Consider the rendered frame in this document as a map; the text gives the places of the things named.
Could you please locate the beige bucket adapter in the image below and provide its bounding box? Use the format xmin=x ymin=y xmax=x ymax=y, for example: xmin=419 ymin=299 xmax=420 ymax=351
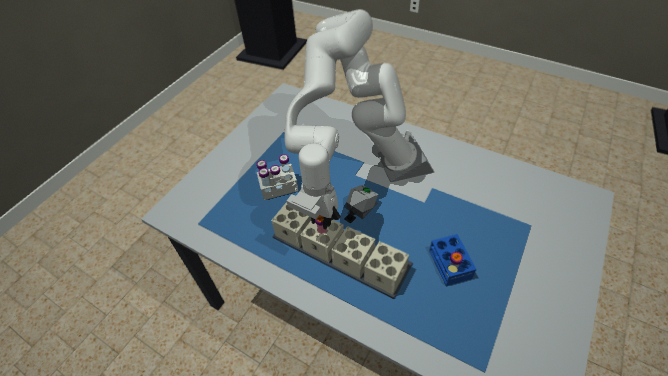
xmin=364 ymin=241 xmax=409 ymax=295
xmin=331 ymin=227 xmax=375 ymax=278
xmin=271 ymin=202 xmax=311 ymax=248
xmin=301 ymin=220 xmax=344 ymax=263

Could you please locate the blue bench mat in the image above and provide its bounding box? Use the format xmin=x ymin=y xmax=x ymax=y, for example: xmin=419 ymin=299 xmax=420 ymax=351
xmin=198 ymin=132 xmax=531 ymax=373

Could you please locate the white tube rack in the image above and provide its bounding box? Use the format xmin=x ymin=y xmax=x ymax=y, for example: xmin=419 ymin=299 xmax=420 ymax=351
xmin=257 ymin=165 xmax=298 ymax=200

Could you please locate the blue tube rack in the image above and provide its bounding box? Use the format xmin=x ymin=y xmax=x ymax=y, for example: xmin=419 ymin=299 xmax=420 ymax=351
xmin=429 ymin=235 xmax=476 ymax=286

